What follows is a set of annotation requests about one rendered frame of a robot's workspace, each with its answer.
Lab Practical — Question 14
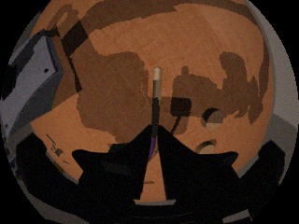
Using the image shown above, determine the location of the small brown wooden cylinder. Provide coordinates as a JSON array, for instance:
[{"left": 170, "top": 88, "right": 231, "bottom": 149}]
[{"left": 55, "top": 149, "right": 63, "bottom": 157}]

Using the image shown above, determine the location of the green block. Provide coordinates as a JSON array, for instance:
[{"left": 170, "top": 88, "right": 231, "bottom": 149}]
[{"left": 108, "top": 143, "right": 126, "bottom": 153}]

